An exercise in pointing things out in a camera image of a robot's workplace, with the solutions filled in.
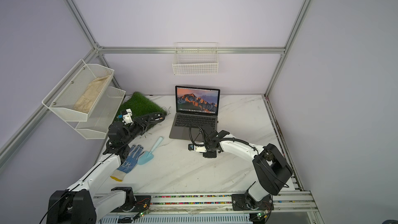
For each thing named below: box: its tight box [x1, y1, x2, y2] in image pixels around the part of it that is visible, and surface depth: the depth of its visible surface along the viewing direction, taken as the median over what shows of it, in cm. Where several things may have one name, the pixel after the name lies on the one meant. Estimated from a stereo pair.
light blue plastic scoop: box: [137, 136, 164, 165], surface depth 91 cm
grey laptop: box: [168, 86, 221, 143], surface depth 106 cm
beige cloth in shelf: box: [73, 74, 111, 114], surface depth 81 cm
